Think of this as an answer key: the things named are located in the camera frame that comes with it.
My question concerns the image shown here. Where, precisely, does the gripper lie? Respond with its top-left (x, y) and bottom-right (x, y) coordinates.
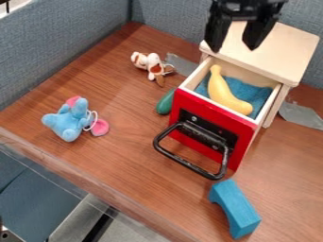
top-left (203, 0), bottom-right (291, 54)

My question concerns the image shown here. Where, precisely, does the yellow toy banana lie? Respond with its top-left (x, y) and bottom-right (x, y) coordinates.
top-left (207, 64), bottom-right (255, 116)

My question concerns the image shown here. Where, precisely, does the drawer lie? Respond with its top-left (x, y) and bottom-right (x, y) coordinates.
top-left (151, 56), bottom-right (283, 182)

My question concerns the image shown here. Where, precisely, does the cabinet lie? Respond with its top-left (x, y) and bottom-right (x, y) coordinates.
top-left (197, 19), bottom-right (322, 129)

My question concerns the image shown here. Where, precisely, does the blue cloth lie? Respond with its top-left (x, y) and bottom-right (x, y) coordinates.
top-left (194, 71), bottom-right (276, 120)

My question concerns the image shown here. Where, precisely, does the white and brown plush dog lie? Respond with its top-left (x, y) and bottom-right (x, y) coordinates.
top-left (129, 51), bottom-right (178, 88)

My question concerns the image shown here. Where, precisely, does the green toy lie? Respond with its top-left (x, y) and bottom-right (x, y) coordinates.
top-left (155, 87), bottom-right (178, 116)

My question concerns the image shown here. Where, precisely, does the blue block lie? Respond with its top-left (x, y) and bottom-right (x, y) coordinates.
top-left (208, 179), bottom-right (263, 240)

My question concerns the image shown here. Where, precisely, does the blue plush elephant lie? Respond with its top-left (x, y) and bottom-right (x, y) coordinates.
top-left (40, 95), bottom-right (111, 143)

